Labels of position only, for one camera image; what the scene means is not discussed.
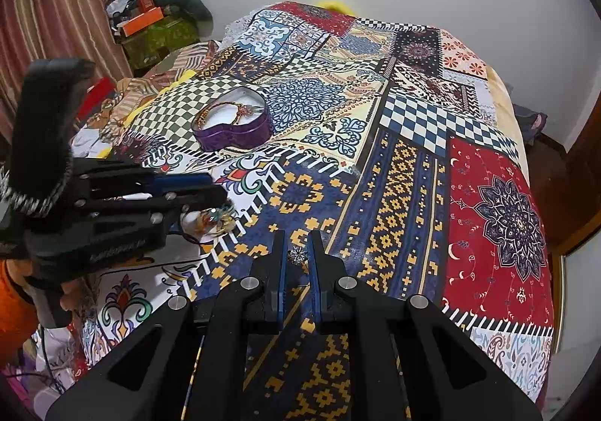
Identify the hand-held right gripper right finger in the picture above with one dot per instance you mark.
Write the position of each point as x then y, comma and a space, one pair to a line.
313, 289

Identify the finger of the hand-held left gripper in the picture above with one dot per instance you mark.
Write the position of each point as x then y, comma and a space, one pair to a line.
183, 180
202, 200

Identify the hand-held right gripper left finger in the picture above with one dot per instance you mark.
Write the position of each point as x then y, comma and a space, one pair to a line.
282, 289

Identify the gold ornate earring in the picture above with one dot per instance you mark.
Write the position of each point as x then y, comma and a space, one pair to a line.
215, 219

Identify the small silver earring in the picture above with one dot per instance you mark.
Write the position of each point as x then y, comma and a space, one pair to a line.
296, 256

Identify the purple heart-shaped jewelry box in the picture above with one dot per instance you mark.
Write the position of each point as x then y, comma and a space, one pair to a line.
234, 139

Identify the person's left forearm orange sleeve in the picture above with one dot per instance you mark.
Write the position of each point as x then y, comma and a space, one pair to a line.
14, 308

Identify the person's left hand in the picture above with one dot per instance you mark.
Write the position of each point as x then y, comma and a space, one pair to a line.
73, 296

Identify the small white dish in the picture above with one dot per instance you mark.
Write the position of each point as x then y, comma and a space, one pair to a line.
189, 226

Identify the red cloth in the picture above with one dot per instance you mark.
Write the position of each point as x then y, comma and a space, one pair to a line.
96, 94

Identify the patchwork printed blanket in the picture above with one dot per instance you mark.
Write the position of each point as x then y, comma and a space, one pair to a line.
399, 195

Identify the green printed cloth bag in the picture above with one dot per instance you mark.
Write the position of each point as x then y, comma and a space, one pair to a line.
157, 41

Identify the orange cardboard box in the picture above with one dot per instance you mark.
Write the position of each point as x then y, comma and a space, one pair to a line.
141, 22

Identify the small red box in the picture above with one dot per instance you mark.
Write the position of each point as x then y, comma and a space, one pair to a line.
146, 2

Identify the dark green cushion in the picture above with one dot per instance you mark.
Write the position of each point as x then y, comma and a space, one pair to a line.
185, 1

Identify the yellow cloth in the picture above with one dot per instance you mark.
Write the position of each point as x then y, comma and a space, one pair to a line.
331, 5

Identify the dark cloth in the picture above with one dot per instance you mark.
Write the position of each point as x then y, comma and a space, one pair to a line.
530, 120

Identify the brown wooden door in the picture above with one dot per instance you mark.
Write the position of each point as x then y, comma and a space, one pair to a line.
582, 177

